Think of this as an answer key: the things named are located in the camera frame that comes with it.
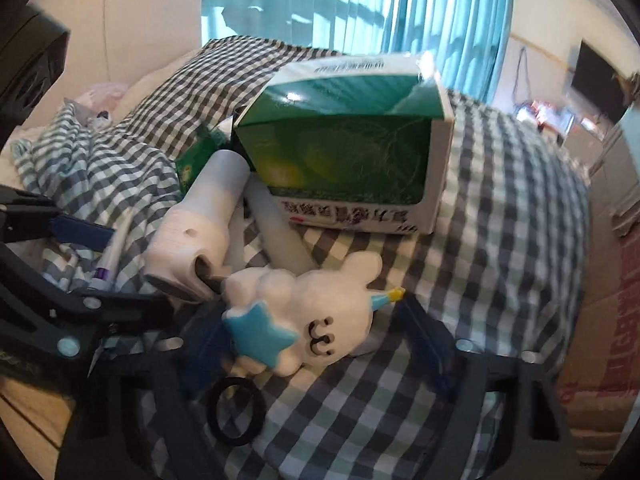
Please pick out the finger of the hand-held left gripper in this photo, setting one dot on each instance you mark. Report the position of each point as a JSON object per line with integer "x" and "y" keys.
{"x": 82, "y": 232}
{"x": 100, "y": 310}

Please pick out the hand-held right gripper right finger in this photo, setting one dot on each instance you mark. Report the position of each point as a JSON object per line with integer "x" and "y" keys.
{"x": 427, "y": 345}

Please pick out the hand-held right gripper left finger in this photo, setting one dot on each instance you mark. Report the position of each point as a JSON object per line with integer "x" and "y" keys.
{"x": 200, "y": 360}

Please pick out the white and purple pen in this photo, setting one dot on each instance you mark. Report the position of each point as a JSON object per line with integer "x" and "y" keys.
{"x": 112, "y": 255}

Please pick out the white cloud toy with star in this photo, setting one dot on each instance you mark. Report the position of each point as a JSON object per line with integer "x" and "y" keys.
{"x": 310, "y": 310}

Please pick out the green packet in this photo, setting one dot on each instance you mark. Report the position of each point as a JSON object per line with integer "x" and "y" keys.
{"x": 197, "y": 155}

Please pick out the pale grey tube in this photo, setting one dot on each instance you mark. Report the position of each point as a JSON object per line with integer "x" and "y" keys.
{"x": 282, "y": 235}

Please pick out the brown cardboard box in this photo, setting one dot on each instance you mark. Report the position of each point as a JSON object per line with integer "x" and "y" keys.
{"x": 605, "y": 340}

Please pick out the green and white medicine box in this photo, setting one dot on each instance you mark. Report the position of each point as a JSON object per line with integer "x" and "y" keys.
{"x": 350, "y": 160}

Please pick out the crumpled plastic bag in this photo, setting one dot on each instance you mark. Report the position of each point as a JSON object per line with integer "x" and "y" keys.
{"x": 102, "y": 97}

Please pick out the checkered blanket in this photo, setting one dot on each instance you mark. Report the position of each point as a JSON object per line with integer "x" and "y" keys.
{"x": 500, "y": 240}

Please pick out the teal window curtain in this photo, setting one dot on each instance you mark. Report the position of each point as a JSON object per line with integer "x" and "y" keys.
{"x": 375, "y": 5}

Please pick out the black wall television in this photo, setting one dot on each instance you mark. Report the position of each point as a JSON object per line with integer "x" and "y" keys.
{"x": 597, "y": 80}

